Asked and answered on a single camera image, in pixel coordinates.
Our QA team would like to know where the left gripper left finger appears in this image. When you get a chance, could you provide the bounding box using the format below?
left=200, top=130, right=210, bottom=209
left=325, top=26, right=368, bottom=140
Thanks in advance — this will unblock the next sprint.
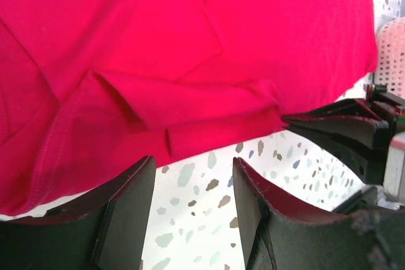
left=1, top=156, right=156, bottom=269

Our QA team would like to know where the white plastic laundry basket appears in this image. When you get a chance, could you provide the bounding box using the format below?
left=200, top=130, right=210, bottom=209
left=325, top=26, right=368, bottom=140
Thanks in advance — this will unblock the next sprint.
left=374, top=17, right=405, bottom=98

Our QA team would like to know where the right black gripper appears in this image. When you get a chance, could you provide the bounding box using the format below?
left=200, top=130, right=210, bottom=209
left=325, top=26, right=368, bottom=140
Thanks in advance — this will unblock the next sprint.
left=282, top=84, right=404, bottom=185

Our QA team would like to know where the red t shirt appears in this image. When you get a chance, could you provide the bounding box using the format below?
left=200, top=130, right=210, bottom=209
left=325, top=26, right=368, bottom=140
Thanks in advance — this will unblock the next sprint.
left=1, top=0, right=377, bottom=216

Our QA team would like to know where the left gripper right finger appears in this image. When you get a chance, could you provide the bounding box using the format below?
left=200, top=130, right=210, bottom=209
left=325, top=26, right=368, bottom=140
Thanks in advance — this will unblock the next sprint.
left=233, top=157, right=404, bottom=269

